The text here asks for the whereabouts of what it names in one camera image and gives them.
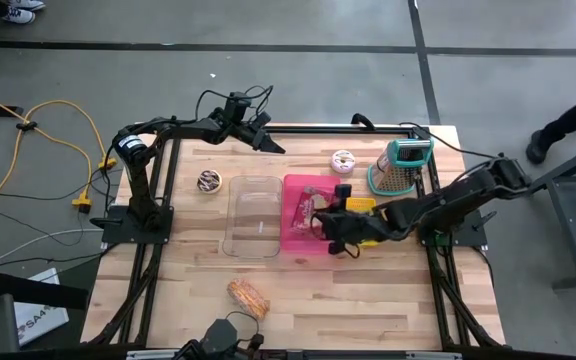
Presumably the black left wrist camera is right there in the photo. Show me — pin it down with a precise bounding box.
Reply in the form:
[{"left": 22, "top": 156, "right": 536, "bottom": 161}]
[{"left": 224, "top": 91, "right": 253, "bottom": 121}]

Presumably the white cardboard box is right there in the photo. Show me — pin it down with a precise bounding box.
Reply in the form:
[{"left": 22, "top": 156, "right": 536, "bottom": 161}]
[{"left": 12, "top": 267, "right": 70, "bottom": 347}]

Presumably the white floor cable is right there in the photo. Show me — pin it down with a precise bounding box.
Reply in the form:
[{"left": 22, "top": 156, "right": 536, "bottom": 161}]
[{"left": 0, "top": 227, "right": 104, "bottom": 267}]

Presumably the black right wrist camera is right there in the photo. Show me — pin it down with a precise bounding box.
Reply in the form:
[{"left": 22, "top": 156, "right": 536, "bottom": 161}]
[{"left": 334, "top": 183, "right": 354, "bottom": 211}]

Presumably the black power cable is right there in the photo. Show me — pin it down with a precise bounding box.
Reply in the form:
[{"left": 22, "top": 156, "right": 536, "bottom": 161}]
[{"left": 400, "top": 122, "right": 499, "bottom": 161}]

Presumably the clear plastic bin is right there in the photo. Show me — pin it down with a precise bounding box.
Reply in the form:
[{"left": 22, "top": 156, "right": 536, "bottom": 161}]
[{"left": 220, "top": 174, "right": 284, "bottom": 259}]

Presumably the sugared bread pastry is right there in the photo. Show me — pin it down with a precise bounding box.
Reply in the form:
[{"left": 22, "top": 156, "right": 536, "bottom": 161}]
[{"left": 226, "top": 278, "right": 271, "bottom": 321}]

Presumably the pink frosted donut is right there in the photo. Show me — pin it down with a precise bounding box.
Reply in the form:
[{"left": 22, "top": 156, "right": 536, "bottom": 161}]
[{"left": 330, "top": 149, "right": 357, "bottom": 175}]

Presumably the yellow plastic basket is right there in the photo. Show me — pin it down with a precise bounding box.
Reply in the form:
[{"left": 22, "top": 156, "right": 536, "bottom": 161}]
[{"left": 343, "top": 196, "right": 380, "bottom": 249}]

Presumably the black aluminium table frame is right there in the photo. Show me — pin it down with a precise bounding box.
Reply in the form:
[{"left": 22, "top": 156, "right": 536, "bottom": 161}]
[{"left": 87, "top": 123, "right": 507, "bottom": 351}]

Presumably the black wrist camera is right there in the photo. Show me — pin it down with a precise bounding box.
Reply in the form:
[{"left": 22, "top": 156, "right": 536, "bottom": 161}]
[
  {"left": 334, "top": 183, "right": 354, "bottom": 211},
  {"left": 224, "top": 91, "right": 253, "bottom": 121}
]

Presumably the yellow extension cable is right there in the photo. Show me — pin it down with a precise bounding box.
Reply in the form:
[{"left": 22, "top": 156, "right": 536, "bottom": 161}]
[{"left": 0, "top": 84, "right": 119, "bottom": 215}]

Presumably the black metal stand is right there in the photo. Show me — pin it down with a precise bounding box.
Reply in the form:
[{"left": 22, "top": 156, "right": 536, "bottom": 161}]
[{"left": 519, "top": 137, "right": 576, "bottom": 292}]

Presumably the metal grater teal handle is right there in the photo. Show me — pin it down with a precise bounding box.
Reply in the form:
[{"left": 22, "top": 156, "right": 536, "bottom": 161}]
[{"left": 366, "top": 138, "right": 435, "bottom": 198}]

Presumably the red snack packet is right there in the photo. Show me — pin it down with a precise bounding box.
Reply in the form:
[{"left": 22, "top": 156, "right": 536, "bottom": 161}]
[{"left": 290, "top": 185, "right": 337, "bottom": 236}]

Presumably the chocolate frosted donut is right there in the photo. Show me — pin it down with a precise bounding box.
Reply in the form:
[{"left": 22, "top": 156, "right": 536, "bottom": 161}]
[{"left": 196, "top": 169, "right": 224, "bottom": 195}]

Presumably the black floor cable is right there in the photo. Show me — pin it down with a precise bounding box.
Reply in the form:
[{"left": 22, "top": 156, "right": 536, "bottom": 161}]
[{"left": 0, "top": 187, "right": 79, "bottom": 201}]

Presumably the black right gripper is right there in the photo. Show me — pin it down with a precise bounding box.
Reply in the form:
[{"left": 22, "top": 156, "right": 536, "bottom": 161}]
[{"left": 312, "top": 207, "right": 394, "bottom": 256}]

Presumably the black curved frame hook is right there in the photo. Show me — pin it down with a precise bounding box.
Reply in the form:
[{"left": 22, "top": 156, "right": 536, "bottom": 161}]
[{"left": 350, "top": 112, "right": 377, "bottom": 132}]

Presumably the silver edge bracket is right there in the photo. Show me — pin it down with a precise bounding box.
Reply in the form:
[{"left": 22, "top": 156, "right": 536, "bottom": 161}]
[
  {"left": 406, "top": 351, "right": 463, "bottom": 360},
  {"left": 126, "top": 349, "right": 184, "bottom": 360}
]

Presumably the pink plastic bin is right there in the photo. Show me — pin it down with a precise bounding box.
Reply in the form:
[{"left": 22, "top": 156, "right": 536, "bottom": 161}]
[{"left": 280, "top": 173, "right": 343, "bottom": 254}]

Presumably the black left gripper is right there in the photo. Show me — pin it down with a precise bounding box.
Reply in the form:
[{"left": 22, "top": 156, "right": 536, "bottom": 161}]
[{"left": 202, "top": 107, "right": 287, "bottom": 155}]

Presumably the black flat bar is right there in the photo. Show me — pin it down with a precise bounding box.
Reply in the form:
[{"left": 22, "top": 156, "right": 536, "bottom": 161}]
[{"left": 0, "top": 271, "right": 90, "bottom": 311}]

